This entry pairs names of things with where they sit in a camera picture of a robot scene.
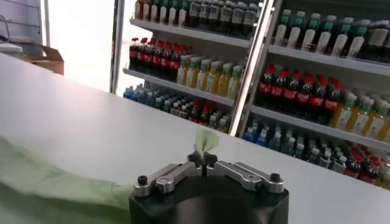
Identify green-capped dark tea bottle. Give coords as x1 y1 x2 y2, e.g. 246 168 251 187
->
331 17 354 57
288 11 305 49
143 0 152 21
158 0 169 24
274 9 292 46
315 15 336 55
301 12 321 52
151 0 160 23
177 0 188 27
168 0 179 26
347 19 371 59

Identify green polo shirt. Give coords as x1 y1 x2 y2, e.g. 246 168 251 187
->
0 127 219 224

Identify beige-labelled dark drink bottle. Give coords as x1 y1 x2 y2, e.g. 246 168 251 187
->
365 20 390 63

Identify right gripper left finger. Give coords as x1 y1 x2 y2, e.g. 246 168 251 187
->
133 152 204 198

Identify white furniture corner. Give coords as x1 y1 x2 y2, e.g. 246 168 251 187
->
0 42 24 56

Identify white slanted window beam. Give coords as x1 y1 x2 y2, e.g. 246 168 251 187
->
39 0 52 47

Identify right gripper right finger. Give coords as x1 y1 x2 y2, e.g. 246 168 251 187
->
202 152 285 194

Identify black slanted frame pole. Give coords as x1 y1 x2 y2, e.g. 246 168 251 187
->
108 0 126 94

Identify open cardboard box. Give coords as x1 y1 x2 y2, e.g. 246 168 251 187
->
19 45 65 76

